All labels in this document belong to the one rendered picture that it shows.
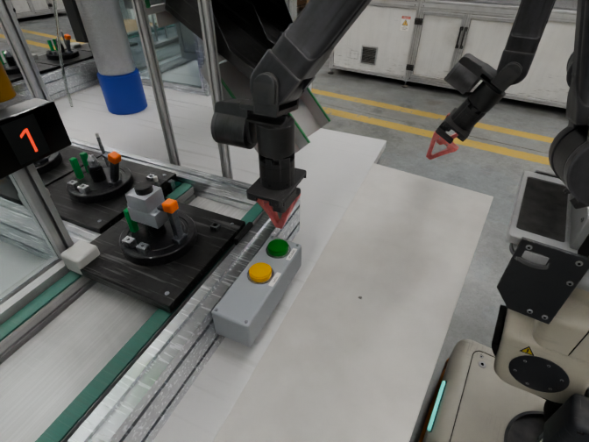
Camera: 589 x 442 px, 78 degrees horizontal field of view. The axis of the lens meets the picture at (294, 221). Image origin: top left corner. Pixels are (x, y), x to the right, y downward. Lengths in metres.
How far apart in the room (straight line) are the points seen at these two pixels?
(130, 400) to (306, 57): 0.50
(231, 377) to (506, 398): 1.00
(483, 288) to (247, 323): 1.69
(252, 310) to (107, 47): 1.23
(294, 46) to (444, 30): 4.11
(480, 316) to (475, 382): 0.63
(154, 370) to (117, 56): 1.26
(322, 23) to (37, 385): 0.64
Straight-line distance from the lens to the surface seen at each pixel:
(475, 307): 2.03
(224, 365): 0.68
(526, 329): 0.90
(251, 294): 0.63
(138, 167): 1.01
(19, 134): 0.65
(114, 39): 1.61
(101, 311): 0.74
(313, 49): 0.50
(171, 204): 0.65
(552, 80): 4.57
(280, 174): 0.57
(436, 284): 0.83
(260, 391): 0.65
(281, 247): 0.69
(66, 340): 0.73
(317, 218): 0.94
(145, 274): 0.69
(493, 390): 1.44
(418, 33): 4.64
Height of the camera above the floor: 1.44
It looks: 38 degrees down
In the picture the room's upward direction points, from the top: straight up
